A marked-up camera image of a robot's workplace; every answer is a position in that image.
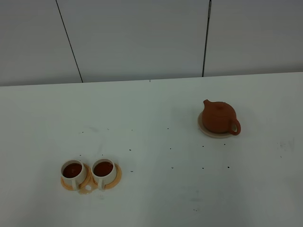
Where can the brown clay teapot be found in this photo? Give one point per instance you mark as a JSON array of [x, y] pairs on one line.
[[219, 118]]

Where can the beige round teapot coaster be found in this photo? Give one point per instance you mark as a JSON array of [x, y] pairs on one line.
[[204, 130]]

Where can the right white teacup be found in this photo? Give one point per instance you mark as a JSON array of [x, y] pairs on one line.
[[104, 172]]

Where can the white teacup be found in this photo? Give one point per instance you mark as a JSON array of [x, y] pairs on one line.
[[73, 173], [104, 172]]

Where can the right orange saucer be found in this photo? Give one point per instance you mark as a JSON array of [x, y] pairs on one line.
[[117, 176]]

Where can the orange saucer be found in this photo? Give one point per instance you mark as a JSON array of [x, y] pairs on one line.
[[117, 176], [81, 185]]

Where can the left orange saucer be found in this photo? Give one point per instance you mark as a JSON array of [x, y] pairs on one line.
[[81, 185]]

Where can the left white teacup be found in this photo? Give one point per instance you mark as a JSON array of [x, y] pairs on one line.
[[73, 173]]

